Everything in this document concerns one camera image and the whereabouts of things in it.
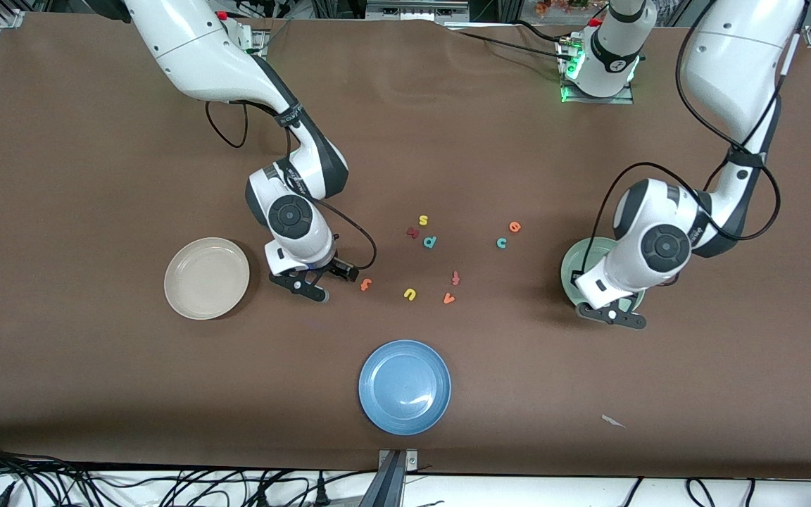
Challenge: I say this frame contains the green round plate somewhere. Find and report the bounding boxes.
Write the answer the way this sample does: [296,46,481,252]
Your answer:
[560,237,647,320]

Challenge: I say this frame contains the beige round plate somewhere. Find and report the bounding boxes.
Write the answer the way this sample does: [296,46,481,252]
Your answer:
[163,237,251,321]

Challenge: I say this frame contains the blue round plate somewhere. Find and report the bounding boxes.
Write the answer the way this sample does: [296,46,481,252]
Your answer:
[358,339,452,436]

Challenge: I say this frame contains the brown table cover sheet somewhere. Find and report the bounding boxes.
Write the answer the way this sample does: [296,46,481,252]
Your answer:
[0,11,811,481]

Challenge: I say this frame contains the silver metal device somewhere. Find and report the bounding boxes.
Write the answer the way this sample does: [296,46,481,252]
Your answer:
[365,0,470,23]

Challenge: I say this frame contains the orange artificial flowers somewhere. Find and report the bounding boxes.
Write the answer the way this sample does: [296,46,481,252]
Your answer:
[536,0,607,18]

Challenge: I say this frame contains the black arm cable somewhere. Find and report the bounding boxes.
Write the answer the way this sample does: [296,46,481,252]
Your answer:
[205,101,378,272]
[581,0,781,275]

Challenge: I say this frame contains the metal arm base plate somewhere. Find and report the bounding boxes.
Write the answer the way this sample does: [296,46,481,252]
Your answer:
[559,35,635,105]
[235,20,270,57]

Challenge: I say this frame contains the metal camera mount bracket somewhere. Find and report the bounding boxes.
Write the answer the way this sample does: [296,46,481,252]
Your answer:
[376,449,420,507]

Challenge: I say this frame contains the black table cable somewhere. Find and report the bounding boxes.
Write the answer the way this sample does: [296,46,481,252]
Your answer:
[448,28,575,63]
[511,18,570,46]

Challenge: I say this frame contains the black floor cable bundle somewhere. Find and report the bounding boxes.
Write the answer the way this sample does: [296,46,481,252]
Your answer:
[0,440,311,507]

